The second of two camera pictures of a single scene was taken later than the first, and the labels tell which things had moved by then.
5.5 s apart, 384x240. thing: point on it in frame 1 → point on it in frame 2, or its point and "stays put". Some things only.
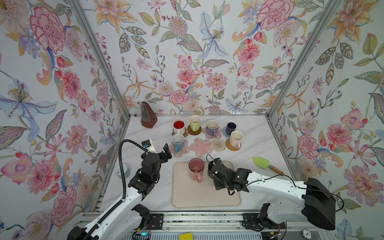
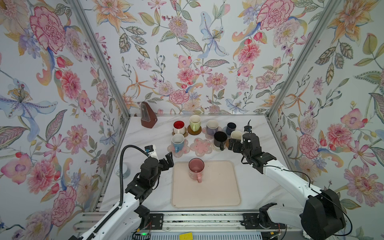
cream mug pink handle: x=236 y=138 stays put
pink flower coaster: x=186 y=150 stays put
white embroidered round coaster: x=218 y=145 stays put
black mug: x=210 y=165 → x=219 y=138
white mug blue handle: x=177 y=140 stays put
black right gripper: x=216 y=186 → x=237 y=144
